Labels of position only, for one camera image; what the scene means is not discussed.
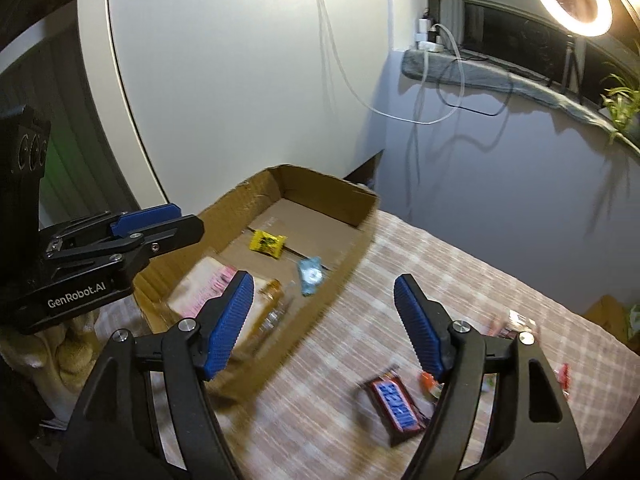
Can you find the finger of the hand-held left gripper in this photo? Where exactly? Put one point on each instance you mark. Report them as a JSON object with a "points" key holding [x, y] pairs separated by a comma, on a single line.
{"points": [[175, 235], [150, 217]]}

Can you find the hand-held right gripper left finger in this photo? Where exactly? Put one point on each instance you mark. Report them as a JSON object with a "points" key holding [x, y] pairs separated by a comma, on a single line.
{"points": [[227, 330]]}

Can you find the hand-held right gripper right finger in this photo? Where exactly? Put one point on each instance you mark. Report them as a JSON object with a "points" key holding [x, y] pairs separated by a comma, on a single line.
{"points": [[420, 330]]}

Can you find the brown chocolate bar blue print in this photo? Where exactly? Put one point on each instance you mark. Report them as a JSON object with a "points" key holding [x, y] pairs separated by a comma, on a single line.
{"points": [[395, 405]]}

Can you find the person's left hand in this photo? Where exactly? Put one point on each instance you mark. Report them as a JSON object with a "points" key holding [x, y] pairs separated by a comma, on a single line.
{"points": [[60, 355]]}

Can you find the amber clear wrapped snack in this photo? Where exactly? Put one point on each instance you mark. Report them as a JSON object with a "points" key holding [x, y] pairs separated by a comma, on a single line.
{"points": [[272, 305]]}

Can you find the small orange candy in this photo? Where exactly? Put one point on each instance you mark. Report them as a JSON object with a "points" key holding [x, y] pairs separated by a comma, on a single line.
{"points": [[426, 381]]}

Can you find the pink snack packet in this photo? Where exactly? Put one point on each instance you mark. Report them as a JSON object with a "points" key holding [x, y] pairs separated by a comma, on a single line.
{"points": [[200, 285]]}

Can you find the plaid blanket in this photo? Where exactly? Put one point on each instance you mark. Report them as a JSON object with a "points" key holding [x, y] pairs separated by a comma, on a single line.
{"points": [[350, 340]]}

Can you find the dark snack packet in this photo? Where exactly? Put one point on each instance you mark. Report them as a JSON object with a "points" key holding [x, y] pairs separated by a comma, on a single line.
{"points": [[510, 327]]}

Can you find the yellow wrapped candy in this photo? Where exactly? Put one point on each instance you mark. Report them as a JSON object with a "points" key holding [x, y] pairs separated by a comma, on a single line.
{"points": [[265, 242]]}

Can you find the light blue wrapped candy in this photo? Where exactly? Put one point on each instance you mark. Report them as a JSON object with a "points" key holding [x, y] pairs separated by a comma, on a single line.
{"points": [[311, 276]]}

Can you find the small red candy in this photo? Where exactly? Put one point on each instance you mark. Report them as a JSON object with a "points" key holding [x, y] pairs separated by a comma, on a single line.
{"points": [[564, 375]]}

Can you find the white wardrobe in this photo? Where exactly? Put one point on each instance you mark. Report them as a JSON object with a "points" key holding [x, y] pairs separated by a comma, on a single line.
{"points": [[250, 85]]}

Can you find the brown cardboard box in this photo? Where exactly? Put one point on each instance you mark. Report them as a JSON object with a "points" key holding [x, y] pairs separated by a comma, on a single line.
{"points": [[607, 315]]}

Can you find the grey stone windowsill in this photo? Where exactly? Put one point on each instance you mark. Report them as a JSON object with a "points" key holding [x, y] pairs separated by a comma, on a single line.
{"points": [[480, 72]]}

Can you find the green potted plant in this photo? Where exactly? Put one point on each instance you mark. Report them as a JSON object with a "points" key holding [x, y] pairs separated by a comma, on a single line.
{"points": [[620, 105]]}

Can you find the white charger plug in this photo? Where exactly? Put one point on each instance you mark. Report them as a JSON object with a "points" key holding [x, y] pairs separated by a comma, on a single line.
{"points": [[425, 27]]}

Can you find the black tripod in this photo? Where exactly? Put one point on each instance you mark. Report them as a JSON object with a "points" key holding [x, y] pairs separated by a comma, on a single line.
{"points": [[570, 65]]}

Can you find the window frame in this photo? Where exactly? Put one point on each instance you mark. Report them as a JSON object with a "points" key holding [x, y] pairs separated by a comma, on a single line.
{"points": [[500, 25]]}

